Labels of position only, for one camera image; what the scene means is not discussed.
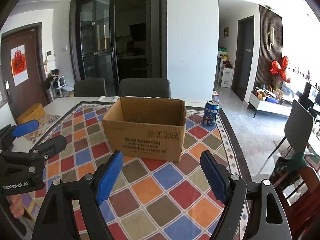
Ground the person's left hand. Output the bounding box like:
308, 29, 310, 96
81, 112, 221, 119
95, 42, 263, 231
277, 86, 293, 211
10, 194, 25, 218

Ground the yellow woven box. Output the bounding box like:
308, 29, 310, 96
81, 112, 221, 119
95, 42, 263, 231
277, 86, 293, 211
17, 103, 46, 125

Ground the white stool with items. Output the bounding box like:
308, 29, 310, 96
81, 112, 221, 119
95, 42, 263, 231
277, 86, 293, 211
41, 68, 74, 99

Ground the red fu poster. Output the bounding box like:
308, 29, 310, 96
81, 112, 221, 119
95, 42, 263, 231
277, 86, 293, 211
10, 44, 29, 86

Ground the brown entrance door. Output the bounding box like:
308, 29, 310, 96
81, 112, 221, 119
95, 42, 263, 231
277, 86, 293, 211
1, 23, 50, 120

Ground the dark chair left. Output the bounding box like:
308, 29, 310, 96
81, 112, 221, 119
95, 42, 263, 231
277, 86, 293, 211
74, 77, 107, 97

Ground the dark chair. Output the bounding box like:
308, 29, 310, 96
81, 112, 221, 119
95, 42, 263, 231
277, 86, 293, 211
74, 77, 107, 97
118, 77, 171, 98
268, 100, 314, 159

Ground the dark chair right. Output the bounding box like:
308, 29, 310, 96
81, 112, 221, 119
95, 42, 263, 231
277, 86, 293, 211
268, 100, 314, 159

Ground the colourful checkered tablecloth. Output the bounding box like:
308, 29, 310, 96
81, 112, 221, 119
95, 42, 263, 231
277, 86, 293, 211
31, 102, 250, 239

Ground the brown cardboard box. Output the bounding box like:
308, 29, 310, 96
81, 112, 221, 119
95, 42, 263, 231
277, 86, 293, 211
102, 96, 186, 161

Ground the white low cabinet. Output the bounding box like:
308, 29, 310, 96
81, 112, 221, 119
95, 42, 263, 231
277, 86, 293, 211
247, 88, 293, 118

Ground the dark chair middle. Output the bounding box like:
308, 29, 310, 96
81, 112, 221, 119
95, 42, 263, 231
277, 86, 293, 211
118, 77, 171, 98

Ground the blue Pepsi can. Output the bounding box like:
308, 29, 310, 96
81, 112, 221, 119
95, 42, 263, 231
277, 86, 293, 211
202, 100, 220, 127

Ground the black glass sliding door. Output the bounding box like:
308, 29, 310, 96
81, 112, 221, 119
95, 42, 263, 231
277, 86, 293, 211
69, 0, 167, 95

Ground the dark interior door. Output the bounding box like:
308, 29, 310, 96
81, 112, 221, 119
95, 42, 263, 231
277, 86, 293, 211
231, 16, 254, 101

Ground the white storage shelf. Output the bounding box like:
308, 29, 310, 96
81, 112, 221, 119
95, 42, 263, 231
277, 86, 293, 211
215, 47, 233, 88

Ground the red bow decoration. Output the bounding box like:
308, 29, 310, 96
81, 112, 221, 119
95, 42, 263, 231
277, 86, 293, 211
270, 56, 291, 83

